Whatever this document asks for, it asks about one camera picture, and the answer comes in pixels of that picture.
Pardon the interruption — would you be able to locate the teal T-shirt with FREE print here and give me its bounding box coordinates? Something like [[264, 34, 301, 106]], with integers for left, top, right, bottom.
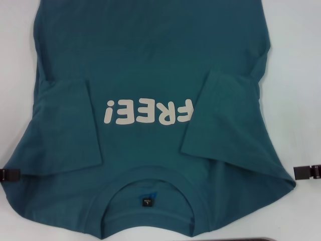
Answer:
[[0, 0, 296, 225]]

